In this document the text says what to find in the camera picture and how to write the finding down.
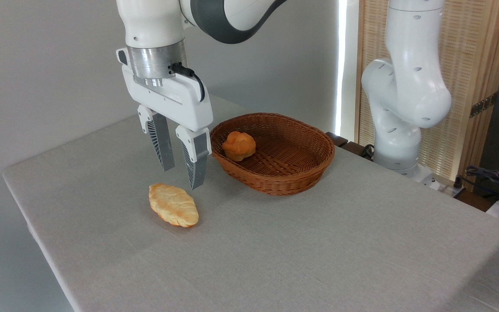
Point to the dark brown wooden bench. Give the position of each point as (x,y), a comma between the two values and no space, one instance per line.
(340,141)

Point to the wooden slatted screen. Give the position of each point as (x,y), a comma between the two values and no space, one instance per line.
(474,43)

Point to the round orange bread roll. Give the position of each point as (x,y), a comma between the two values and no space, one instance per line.
(238,146)

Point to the oval pale bread loaf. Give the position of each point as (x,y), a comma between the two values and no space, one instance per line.
(173,206)

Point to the dark metal screen hinge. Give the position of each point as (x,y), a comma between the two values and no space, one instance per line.
(483,105)

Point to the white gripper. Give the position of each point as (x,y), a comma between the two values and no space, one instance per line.
(176,102)

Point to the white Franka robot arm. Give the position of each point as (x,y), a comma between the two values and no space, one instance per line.
(405,86)

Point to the grey tablecloth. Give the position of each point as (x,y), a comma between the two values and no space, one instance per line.
(319,260)

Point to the brown wicker basket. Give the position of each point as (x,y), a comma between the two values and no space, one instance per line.
(284,182)

